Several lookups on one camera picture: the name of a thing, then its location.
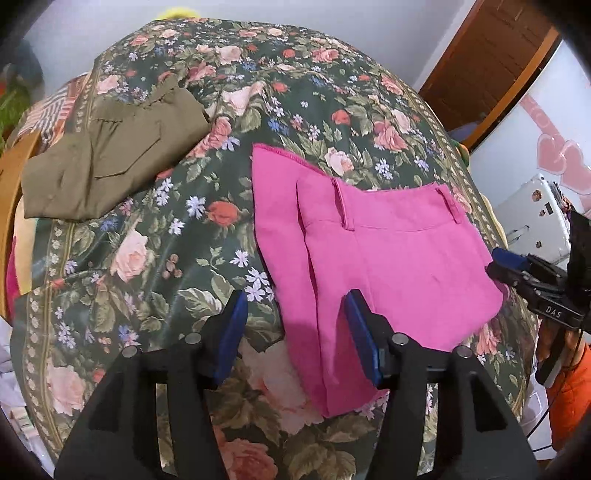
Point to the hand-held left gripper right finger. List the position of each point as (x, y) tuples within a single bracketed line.
[(362, 338)]

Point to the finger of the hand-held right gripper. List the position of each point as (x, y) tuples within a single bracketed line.
[(510, 259), (505, 276)]

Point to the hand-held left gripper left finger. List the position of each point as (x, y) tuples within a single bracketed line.
[(228, 338)]

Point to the pink pants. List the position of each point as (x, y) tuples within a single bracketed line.
[(392, 258)]

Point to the olive green pants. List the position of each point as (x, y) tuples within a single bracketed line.
[(106, 157)]

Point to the person's right hand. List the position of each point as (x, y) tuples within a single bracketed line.
[(545, 344)]

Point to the white suitcase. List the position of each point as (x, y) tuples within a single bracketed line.
[(531, 217)]

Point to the floral blanket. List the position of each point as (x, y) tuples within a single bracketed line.
[(152, 249)]

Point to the wooden door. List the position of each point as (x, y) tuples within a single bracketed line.
[(498, 55)]

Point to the wooden lap table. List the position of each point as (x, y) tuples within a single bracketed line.
[(9, 184)]

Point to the striped cloth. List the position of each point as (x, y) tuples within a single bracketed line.
[(51, 110)]

